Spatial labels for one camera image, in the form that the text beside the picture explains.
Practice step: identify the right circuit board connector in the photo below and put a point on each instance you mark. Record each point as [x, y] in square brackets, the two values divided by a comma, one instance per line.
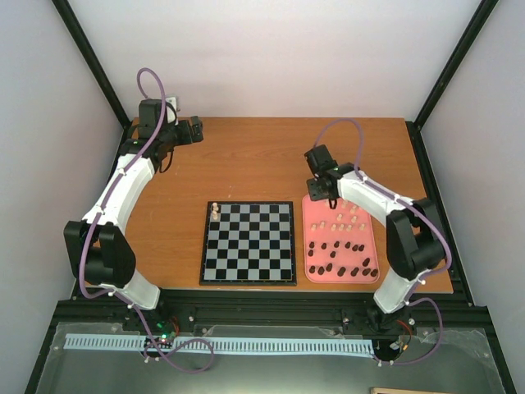
[402, 343]

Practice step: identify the left green circuit board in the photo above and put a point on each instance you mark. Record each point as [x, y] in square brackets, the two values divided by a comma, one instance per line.
[169, 331]

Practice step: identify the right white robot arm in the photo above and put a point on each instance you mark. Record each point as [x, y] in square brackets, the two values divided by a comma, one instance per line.
[415, 245]

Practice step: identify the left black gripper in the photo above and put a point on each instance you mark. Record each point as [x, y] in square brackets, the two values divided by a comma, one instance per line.
[198, 127]

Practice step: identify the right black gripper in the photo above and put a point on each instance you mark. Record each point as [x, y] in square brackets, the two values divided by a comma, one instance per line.
[313, 192]

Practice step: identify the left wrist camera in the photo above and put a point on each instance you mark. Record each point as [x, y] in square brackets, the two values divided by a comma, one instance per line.
[172, 109]

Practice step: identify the light blue slotted cable duct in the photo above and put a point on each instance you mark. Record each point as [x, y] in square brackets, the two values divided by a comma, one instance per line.
[222, 345]

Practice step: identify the black and silver chessboard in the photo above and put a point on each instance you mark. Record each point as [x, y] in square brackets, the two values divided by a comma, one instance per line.
[251, 244]

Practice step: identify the pink plastic tray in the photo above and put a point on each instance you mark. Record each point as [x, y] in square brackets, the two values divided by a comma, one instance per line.
[362, 253]

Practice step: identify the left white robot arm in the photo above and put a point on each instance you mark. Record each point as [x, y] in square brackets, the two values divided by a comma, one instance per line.
[96, 245]

